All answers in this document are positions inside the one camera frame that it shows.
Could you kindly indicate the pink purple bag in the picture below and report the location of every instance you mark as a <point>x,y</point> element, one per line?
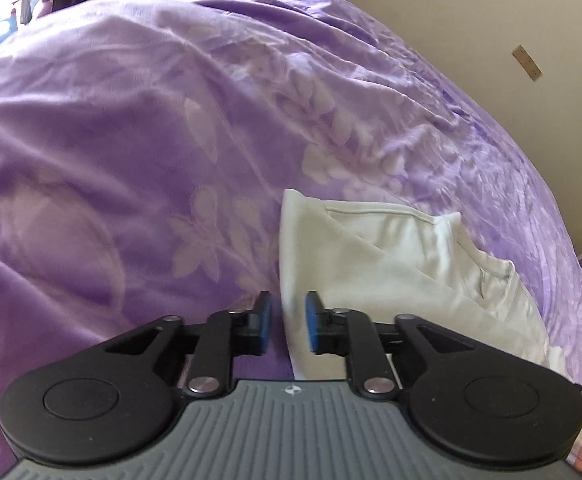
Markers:
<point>42,4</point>

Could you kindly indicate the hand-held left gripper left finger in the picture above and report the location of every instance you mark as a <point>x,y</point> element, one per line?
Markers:
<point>264,321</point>

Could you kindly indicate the white small garment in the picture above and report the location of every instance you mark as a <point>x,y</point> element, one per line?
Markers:
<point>401,270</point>

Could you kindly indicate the brown tape strip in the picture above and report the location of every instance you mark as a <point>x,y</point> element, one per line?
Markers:
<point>527,62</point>

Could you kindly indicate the purple floral blanket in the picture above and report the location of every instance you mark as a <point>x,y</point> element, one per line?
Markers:
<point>146,160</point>

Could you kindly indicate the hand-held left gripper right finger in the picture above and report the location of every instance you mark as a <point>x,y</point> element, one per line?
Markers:
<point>313,321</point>

